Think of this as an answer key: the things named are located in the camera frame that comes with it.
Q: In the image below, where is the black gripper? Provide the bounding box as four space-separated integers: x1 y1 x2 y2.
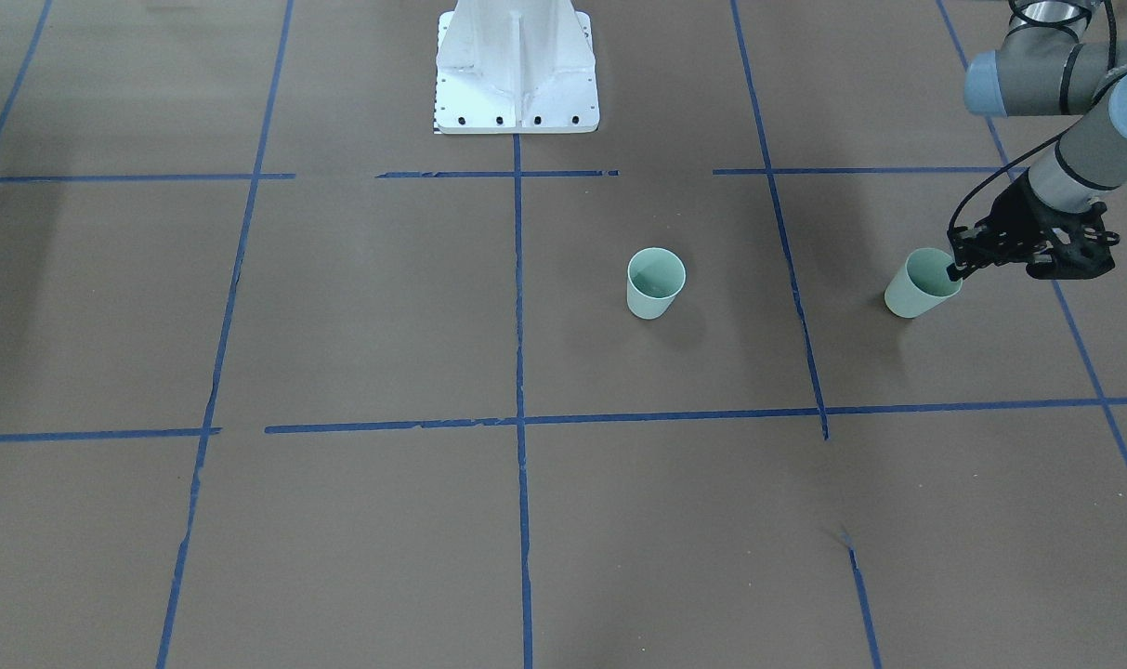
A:
946 177 1120 282

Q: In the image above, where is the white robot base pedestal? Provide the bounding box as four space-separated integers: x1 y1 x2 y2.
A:
433 1 601 135

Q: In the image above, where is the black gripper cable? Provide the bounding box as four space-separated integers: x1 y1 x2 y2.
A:
947 130 1070 244

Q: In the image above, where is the mint green cup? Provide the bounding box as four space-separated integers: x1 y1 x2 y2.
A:
885 247 962 319
625 247 687 321

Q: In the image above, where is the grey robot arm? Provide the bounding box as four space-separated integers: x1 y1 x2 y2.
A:
947 1 1127 280

